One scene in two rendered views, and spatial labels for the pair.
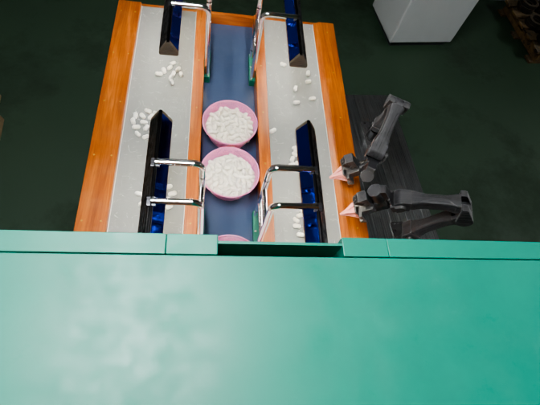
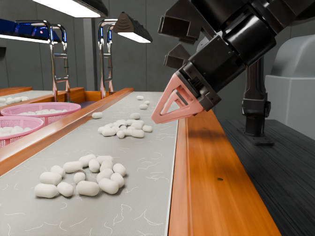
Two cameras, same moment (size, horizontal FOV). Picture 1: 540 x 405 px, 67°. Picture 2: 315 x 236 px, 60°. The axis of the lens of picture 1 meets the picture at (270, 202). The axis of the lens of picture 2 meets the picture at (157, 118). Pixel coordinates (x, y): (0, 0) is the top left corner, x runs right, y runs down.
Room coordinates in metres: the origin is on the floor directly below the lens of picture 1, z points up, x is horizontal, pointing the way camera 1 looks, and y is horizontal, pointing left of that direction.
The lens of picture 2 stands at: (0.50, -0.48, 0.94)
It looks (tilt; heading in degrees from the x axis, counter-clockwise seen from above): 12 degrees down; 25
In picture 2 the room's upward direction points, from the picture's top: straight up
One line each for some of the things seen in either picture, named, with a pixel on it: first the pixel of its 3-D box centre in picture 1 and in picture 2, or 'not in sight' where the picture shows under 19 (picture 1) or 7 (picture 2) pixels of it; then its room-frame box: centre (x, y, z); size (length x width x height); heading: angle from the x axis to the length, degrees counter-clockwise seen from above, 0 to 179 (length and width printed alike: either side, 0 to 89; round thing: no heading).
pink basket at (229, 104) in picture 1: (229, 127); (43, 120); (1.21, 0.31, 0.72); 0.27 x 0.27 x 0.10
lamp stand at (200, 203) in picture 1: (180, 210); not in sight; (0.63, 0.32, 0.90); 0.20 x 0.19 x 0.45; 19
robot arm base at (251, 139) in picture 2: (374, 132); (254, 126); (1.50, -0.40, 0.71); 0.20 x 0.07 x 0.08; 24
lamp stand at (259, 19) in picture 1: (272, 41); (122, 68); (1.68, 0.26, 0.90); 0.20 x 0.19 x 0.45; 19
